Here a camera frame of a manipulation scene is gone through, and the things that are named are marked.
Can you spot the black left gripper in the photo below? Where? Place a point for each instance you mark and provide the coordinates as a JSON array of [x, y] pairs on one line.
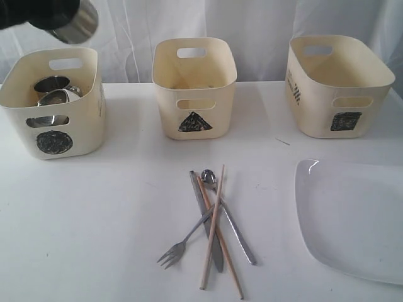
[[45, 15]]

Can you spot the stainless steel mug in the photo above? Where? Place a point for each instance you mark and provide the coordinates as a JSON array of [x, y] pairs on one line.
[[51, 83], [81, 28]]

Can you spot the stainless steel bowl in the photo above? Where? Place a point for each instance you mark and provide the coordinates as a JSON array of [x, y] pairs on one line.
[[58, 96]]

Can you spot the white ceramic bowl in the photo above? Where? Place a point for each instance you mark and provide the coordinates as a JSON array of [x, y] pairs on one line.
[[71, 95]]

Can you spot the stainless steel spoon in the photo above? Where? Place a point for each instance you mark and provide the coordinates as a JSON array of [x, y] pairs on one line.
[[209, 179]]

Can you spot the light wooden chopstick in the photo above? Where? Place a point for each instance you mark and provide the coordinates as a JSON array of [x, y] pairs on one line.
[[204, 280]]

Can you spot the stainless steel fork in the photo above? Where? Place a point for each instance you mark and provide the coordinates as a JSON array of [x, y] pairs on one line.
[[175, 253]]

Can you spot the stainless steel knife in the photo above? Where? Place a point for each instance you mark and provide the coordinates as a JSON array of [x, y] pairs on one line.
[[217, 254]]

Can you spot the cream bin with black circle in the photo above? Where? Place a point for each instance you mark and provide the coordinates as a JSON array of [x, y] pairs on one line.
[[57, 130]]

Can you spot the cream bin with black triangle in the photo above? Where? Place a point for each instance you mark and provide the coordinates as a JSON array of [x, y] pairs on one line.
[[195, 81]]

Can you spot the white curtain backdrop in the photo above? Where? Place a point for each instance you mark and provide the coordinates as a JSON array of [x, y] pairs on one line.
[[258, 32]]

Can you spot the brown wooden chopstick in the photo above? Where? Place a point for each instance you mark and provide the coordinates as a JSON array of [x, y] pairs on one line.
[[222, 241]]

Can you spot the cream bin with black square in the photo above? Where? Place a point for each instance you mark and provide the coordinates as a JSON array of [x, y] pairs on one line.
[[335, 85]]

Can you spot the white square plate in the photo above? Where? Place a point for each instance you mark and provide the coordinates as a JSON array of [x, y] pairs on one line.
[[350, 217]]

